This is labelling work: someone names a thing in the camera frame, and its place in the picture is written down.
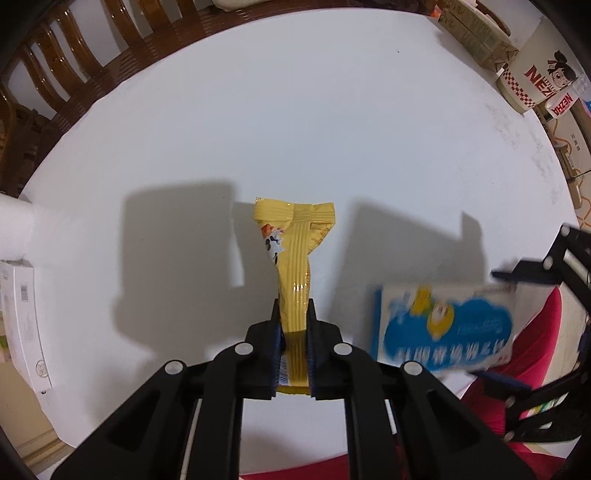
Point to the yellow snack wrapper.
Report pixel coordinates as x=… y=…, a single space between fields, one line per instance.
x=295 y=258

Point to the white red paper bucket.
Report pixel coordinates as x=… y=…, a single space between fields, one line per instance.
x=538 y=74

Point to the white red-printed box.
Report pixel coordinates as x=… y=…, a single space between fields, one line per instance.
x=570 y=104

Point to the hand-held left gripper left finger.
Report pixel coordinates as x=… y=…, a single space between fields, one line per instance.
x=275 y=355

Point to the white flat box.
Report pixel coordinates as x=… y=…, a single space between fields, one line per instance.
x=23 y=323

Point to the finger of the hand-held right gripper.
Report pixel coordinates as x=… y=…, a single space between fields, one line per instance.
x=505 y=382
x=531 y=272

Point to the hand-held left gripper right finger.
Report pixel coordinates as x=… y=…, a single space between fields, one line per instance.
x=312 y=355

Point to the wooden chair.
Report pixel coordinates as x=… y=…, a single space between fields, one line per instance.
x=60 y=60

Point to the blue white cardboard box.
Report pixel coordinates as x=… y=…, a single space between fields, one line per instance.
x=443 y=332

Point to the beige printed carton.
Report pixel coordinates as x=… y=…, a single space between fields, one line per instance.
x=480 y=30

